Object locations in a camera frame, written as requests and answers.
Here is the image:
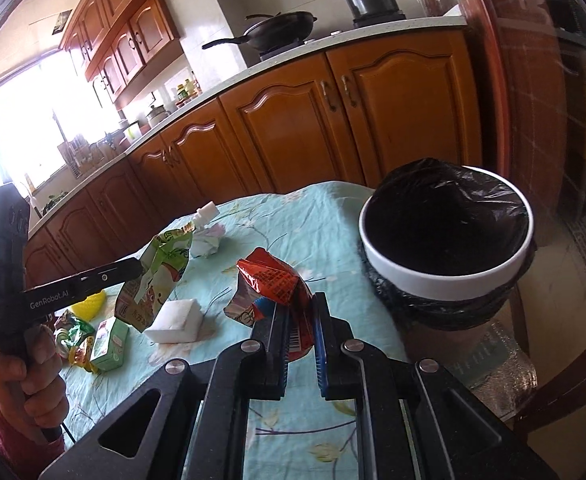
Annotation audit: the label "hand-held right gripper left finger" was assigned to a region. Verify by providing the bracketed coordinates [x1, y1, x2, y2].
[38, 302, 294, 480]

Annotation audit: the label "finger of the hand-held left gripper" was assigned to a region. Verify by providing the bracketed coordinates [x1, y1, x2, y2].
[70, 256, 144, 294]

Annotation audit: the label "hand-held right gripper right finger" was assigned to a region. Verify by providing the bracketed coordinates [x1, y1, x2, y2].
[310, 291, 561, 480]

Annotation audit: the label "green spouted drink pouch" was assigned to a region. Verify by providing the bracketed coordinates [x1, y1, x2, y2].
[114, 201, 219, 333]

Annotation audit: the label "white trash bin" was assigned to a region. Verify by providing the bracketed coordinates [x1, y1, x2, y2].
[358, 164, 534, 303]

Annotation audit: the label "white bin with black bag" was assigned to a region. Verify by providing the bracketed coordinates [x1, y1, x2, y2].
[357, 157, 539, 333]

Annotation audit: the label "person's left forearm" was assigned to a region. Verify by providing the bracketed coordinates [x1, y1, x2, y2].
[0, 395, 66, 480]

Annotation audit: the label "person's left hand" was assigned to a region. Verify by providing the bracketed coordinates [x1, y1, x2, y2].
[0, 327, 70, 443]

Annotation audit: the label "yellow foam fruit net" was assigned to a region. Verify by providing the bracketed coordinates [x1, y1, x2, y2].
[69, 291, 108, 321]

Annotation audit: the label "green candy wrapper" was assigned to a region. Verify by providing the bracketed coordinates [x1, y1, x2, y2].
[65, 316, 96, 342]

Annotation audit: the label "small green carton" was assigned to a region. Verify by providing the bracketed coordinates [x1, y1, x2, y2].
[89, 316, 132, 373]

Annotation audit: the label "white foam block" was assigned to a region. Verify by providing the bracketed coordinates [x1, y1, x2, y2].
[144, 297, 205, 345]

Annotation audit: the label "red yellow snack wrapper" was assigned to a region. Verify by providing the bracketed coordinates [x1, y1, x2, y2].
[68, 337, 98, 374]

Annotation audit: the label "crumpled white paper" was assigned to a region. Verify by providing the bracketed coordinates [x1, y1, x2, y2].
[192, 224, 225, 259]

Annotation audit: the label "bright window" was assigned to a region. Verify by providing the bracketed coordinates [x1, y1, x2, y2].
[0, 50, 124, 206]

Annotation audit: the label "kitchen utensil rack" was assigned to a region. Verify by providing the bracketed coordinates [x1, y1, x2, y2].
[57, 132, 124, 179]

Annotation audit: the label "floral blue tablecloth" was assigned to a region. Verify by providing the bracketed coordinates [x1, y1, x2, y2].
[28, 180, 414, 480]

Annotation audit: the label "padded wooden chair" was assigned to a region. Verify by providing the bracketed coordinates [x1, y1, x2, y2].
[405, 285, 586, 443]

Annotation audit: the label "white kitchen countertop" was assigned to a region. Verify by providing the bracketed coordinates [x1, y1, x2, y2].
[25, 14, 469, 241]

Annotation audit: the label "wooden base cabinets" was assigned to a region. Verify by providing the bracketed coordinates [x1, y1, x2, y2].
[20, 27, 484, 281]

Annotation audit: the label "black wok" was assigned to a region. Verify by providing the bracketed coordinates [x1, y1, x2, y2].
[202, 11, 319, 53]

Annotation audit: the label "red framed glass door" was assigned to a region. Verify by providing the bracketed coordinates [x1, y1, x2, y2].
[403, 0, 586, 311]

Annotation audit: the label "wooden wall cabinets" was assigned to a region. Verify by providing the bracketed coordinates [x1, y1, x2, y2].
[59, 0, 186, 106]

